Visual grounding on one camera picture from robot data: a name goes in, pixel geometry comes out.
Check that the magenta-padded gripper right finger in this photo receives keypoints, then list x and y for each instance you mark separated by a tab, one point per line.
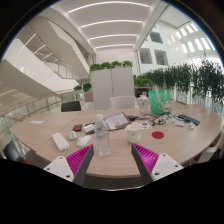
146	158

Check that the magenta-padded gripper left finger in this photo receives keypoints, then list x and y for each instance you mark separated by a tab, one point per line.
78	160

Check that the clear plastic water bottle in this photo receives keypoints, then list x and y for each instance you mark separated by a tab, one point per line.
102	140

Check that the white computer mouse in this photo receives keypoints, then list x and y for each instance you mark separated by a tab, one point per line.
83	140

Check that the small white charger block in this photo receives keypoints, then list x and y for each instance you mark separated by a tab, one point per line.
72	135

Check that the flat round red coaster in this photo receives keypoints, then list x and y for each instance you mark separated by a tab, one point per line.
158	135

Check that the white power strip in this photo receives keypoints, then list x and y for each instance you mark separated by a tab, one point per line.
60	141

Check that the white paper cup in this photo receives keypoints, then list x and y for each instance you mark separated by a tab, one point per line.
134	134

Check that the colourful sticker sheet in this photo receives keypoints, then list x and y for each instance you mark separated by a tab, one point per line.
145	125

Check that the small black red box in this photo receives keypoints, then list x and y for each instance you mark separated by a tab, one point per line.
77	127

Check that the black power adapter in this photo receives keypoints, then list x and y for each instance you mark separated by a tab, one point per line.
132	117

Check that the brown notebook with papers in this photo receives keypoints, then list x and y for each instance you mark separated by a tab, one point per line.
117	120

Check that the white flat packet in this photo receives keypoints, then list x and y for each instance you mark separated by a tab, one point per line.
179	123

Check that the clear tumbler with lid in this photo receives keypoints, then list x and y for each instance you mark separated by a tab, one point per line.
142	106

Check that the black chair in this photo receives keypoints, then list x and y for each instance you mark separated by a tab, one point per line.
70	106

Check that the white narrow packet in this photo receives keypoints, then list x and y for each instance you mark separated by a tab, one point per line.
192	125

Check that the white paper slip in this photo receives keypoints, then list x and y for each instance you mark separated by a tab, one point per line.
36	122

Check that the green tote bag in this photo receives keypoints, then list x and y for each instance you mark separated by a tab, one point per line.
156	101

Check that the white chair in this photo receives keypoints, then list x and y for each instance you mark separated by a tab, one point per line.
123	102

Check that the small potted plant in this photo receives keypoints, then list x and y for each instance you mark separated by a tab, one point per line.
86	88

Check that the white cabinet with plants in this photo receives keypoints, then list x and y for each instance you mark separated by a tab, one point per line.
111	85

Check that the green plant hedge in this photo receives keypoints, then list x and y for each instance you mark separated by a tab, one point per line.
186	78

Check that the ceiling light strips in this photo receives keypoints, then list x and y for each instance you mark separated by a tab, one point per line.
111	22

